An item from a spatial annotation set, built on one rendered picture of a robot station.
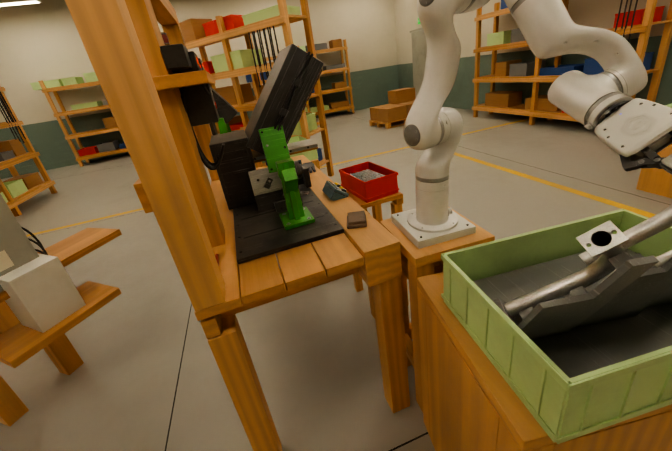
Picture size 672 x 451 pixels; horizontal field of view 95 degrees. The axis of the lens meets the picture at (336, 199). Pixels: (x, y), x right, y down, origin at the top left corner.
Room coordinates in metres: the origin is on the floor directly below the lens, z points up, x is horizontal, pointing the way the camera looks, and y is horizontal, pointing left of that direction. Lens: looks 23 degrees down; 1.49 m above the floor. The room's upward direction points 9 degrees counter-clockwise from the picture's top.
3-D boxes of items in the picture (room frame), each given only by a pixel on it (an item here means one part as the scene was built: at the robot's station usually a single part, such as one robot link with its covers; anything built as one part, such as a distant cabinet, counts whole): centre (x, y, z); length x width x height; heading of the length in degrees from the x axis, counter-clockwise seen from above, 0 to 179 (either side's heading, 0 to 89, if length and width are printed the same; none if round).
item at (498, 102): (5.59, -3.96, 1.10); 3.01 x 0.55 x 2.20; 14
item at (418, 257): (1.06, -0.36, 0.83); 0.32 x 0.32 x 0.04; 11
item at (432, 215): (1.06, -0.36, 0.97); 0.19 x 0.19 x 0.18
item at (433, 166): (1.08, -0.39, 1.19); 0.19 x 0.12 x 0.24; 122
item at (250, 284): (1.55, 0.34, 0.44); 1.49 x 0.70 x 0.88; 16
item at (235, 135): (1.62, 0.50, 1.07); 0.30 x 0.18 x 0.34; 16
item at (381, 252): (1.63, 0.07, 0.82); 1.50 x 0.14 x 0.15; 16
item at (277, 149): (1.50, 0.26, 1.17); 0.13 x 0.12 x 0.20; 16
